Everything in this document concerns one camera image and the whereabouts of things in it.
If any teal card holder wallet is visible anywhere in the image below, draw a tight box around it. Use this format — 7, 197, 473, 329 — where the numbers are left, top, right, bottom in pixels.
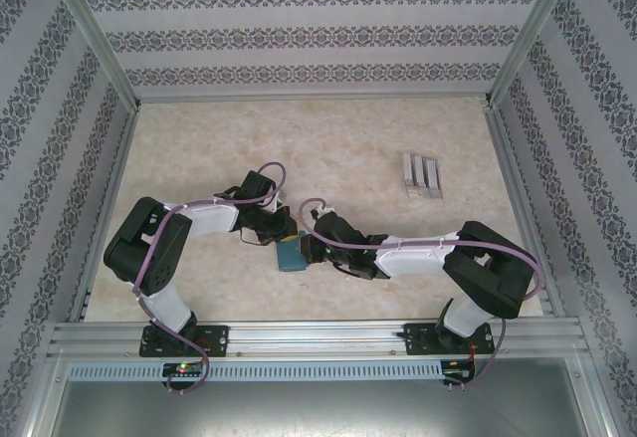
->
276, 239, 311, 274

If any clear acrylic card stand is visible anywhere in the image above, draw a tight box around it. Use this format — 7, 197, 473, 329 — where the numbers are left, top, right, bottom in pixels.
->
400, 151, 445, 201

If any grey metal panel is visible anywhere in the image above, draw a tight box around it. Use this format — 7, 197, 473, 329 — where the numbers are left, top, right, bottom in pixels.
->
44, 379, 606, 437

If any small circuit board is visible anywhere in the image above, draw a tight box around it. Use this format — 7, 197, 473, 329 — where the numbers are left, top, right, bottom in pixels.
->
162, 361, 206, 377
442, 359, 477, 378

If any purple cable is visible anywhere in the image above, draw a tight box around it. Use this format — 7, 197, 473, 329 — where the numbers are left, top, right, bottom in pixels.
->
132, 160, 290, 393
300, 198, 546, 393

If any long aluminium mounting rail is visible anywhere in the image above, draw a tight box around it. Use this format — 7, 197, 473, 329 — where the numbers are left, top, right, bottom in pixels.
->
47, 321, 589, 358

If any slotted grey cable duct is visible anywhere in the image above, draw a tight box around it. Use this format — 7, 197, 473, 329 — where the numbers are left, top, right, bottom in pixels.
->
67, 360, 445, 381

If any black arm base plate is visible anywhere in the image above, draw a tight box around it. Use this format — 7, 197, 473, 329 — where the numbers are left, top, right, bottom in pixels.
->
138, 325, 231, 358
403, 322, 497, 357

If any aluminium frame bar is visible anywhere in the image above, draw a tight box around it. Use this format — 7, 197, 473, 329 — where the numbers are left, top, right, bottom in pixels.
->
485, 104, 568, 319
67, 106, 143, 324

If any aluminium frame post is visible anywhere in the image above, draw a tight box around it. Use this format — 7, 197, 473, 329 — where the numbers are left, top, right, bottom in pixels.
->
483, 0, 583, 109
37, 0, 143, 109

